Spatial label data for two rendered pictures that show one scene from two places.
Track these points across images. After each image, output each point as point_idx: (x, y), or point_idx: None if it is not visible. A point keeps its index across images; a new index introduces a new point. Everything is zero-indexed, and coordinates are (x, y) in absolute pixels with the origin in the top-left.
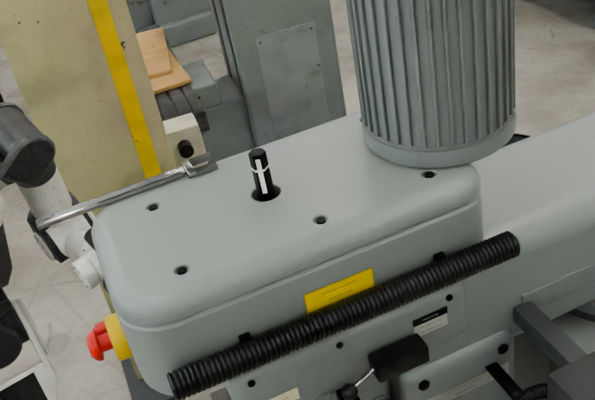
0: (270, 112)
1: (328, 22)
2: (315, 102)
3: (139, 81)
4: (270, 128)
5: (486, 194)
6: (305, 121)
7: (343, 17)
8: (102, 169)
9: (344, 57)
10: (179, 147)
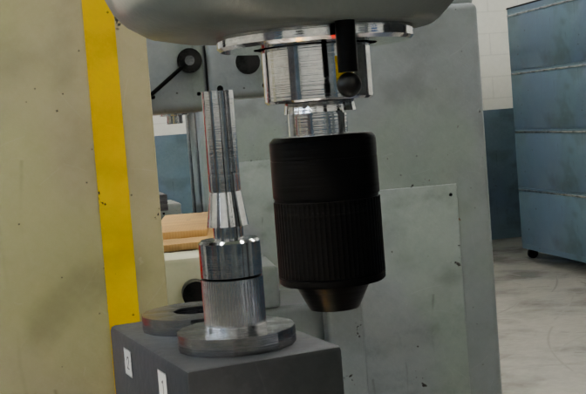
0: (364, 336)
1: (480, 191)
2: (446, 332)
3: (132, 92)
4: (359, 367)
5: None
6: (423, 366)
7: (507, 344)
8: (30, 244)
9: (506, 383)
10: (184, 286)
